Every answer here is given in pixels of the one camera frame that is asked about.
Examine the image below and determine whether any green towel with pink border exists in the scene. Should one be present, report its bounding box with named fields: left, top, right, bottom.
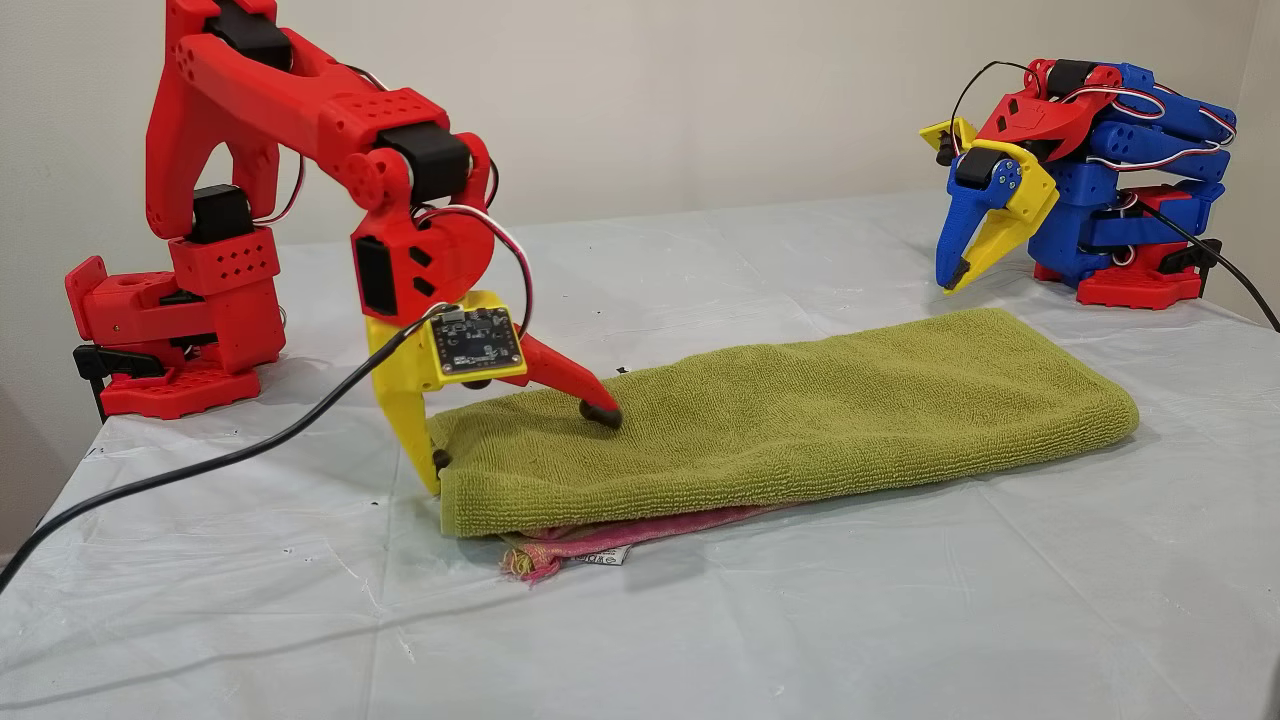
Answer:
left=428, top=307, right=1141, bottom=586

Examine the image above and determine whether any pale blue table cover sheet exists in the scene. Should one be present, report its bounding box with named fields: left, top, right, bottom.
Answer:
left=0, top=190, right=1280, bottom=720

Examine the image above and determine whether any camera on red arm gripper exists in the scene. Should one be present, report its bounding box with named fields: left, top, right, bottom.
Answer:
left=430, top=305, right=524, bottom=379

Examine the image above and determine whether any black cable of blue arm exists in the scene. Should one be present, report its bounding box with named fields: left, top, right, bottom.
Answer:
left=1135, top=198, right=1280, bottom=333

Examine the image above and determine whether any black cable of red arm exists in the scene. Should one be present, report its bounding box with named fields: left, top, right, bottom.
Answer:
left=0, top=300, right=451, bottom=593

